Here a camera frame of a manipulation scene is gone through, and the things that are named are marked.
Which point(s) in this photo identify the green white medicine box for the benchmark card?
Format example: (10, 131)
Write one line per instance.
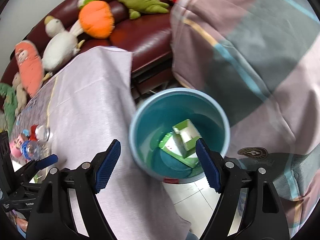
(188, 134)

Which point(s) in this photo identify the scallion pancake box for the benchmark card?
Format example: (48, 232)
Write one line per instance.
(171, 144)

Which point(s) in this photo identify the pink carrot plush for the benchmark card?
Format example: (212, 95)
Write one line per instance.
(30, 67)

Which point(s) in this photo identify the clear plastic water bottle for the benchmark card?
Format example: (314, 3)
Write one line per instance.
(34, 150)

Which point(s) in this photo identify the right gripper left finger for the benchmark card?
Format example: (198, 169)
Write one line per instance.
(104, 164)

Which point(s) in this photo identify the grey purple tablecloth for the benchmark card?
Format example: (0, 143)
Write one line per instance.
(87, 105)

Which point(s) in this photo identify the pink paper cup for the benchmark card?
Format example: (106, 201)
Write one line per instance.
(15, 145)

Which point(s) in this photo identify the red cola can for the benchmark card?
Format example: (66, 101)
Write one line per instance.
(39, 133)

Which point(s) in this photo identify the white goose plush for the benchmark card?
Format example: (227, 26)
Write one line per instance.
(63, 45)

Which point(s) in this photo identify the beige bear plush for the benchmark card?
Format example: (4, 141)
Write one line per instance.
(21, 94)

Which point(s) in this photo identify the blue trash bin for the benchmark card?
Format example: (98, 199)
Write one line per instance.
(164, 130)

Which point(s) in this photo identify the orange carrot plush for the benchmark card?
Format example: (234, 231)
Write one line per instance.
(95, 19)

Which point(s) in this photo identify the plaid checked bedsheet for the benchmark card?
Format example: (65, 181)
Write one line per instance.
(259, 59)

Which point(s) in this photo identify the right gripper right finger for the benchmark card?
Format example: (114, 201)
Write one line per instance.
(208, 164)

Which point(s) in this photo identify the dark red leather sofa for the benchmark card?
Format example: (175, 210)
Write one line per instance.
(148, 37)

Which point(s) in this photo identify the light green crocodile plush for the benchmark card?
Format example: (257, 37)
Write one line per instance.
(9, 105)

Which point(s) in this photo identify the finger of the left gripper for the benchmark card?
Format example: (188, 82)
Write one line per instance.
(31, 168)
(7, 170)

